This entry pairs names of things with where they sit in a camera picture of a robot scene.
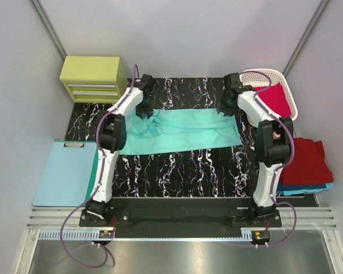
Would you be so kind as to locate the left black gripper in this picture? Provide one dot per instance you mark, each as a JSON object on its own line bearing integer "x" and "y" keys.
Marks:
{"x": 144, "y": 111}

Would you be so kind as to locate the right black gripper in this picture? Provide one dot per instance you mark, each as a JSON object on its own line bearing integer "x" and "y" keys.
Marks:
{"x": 221, "y": 108}

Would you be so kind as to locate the teal t shirt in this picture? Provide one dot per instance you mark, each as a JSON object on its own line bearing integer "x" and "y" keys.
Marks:
{"x": 168, "y": 131}

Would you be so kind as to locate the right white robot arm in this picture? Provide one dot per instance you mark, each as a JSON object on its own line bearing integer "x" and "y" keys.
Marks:
{"x": 273, "y": 146}

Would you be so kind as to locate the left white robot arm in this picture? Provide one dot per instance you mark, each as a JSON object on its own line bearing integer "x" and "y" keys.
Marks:
{"x": 111, "y": 137}

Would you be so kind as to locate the white plastic laundry basket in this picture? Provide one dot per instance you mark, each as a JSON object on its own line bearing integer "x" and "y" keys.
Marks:
{"x": 286, "y": 94}

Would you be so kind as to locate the magenta shirt in basket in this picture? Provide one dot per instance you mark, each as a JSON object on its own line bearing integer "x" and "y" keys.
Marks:
{"x": 275, "y": 99}

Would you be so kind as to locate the yellow drawer cabinet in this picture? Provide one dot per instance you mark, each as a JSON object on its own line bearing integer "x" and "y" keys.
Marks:
{"x": 94, "y": 79}

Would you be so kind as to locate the dark red folded shirt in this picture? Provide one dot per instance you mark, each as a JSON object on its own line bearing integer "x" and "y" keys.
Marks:
{"x": 308, "y": 167}

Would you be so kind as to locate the green clipboard with paper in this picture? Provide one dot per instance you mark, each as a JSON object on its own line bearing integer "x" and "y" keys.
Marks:
{"x": 70, "y": 168}

